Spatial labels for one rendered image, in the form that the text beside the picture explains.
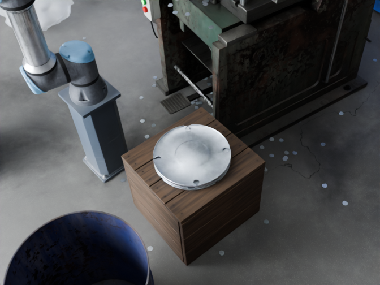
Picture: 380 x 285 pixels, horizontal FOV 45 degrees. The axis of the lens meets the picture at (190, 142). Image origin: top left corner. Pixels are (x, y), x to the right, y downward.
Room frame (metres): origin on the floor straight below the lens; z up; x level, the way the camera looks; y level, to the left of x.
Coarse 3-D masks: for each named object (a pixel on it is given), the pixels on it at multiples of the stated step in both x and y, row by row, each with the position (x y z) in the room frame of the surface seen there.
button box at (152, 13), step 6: (150, 0) 1.75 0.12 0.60; (156, 0) 1.76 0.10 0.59; (150, 6) 1.75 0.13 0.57; (156, 6) 1.76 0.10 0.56; (144, 12) 1.80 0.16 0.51; (150, 12) 1.75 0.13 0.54; (156, 12) 1.76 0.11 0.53; (150, 18) 1.75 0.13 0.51; (156, 18) 1.76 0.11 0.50; (156, 36) 1.82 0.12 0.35
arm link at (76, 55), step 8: (64, 48) 1.35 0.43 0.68; (72, 48) 1.35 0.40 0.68; (80, 48) 1.36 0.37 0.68; (88, 48) 1.36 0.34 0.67; (64, 56) 1.31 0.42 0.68; (72, 56) 1.31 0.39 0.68; (80, 56) 1.31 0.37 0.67; (88, 56) 1.33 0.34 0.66; (64, 64) 1.30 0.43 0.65; (72, 64) 1.30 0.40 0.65; (80, 64) 1.30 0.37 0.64; (88, 64) 1.32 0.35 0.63; (96, 64) 1.36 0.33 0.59; (64, 72) 1.28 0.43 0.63; (72, 72) 1.29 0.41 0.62; (80, 72) 1.30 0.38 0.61; (88, 72) 1.31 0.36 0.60; (96, 72) 1.34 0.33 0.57; (72, 80) 1.29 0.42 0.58; (80, 80) 1.30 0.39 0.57; (88, 80) 1.31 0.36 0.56
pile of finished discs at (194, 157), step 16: (176, 128) 1.19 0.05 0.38; (192, 128) 1.19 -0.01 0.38; (208, 128) 1.18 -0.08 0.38; (160, 144) 1.12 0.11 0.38; (176, 144) 1.11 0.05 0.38; (192, 144) 1.10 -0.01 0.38; (208, 144) 1.10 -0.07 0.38; (224, 144) 1.10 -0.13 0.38; (160, 160) 1.04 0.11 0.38; (176, 160) 1.04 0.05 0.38; (192, 160) 1.03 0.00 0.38; (208, 160) 1.03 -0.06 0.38; (224, 160) 1.02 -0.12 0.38; (160, 176) 0.99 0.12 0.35; (176, 176) 0.96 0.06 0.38; (192, 176) 0.96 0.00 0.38; (208, 176) 0.95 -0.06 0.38
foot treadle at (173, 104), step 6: (204, 90) 1.64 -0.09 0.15; (210, 90) 1.64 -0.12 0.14; (174, 96) 1.60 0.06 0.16; (180, 96) 1.59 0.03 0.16; (192, 96) 1.60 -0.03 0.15; (198, 96) 1.60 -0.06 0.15; (162, 102) 1.56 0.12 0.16; (168, 102) 1.56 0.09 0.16; (174, 102) 1.56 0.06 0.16; (180, 102) 1.55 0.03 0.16; (186, 102) 1.55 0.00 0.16; (168, 108) 1.52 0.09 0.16; (174, 108) 1.52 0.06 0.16; (180, 108) 1.52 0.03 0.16
